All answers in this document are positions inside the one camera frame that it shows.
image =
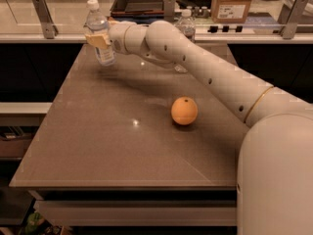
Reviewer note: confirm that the orange fruit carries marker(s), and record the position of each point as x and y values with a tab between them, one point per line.
184	110

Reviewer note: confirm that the clear plastic water bottle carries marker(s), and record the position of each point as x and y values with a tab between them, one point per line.
187	25

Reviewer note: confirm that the right metal glass bracket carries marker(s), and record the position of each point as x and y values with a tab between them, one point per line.
290	21

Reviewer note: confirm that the dark open tray bin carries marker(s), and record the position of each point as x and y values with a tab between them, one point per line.
121	8

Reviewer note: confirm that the left metal glass bracket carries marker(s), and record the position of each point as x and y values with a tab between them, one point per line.
49	28

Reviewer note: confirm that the middle metal glass bracket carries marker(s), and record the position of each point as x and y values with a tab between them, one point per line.
169	10

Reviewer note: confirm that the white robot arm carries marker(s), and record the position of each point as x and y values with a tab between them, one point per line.
275	166

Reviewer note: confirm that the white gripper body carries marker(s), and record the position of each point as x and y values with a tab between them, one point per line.
116	37

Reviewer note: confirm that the cardboard box with label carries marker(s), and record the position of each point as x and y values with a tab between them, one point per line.
229	11

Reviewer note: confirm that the green object under table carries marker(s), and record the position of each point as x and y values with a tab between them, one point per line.
34	221

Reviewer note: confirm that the blue label plastic bottle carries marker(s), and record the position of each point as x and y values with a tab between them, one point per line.
97	22

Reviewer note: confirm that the metal glass bracket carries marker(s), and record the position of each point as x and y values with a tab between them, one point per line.
49	28
290	21
169	10

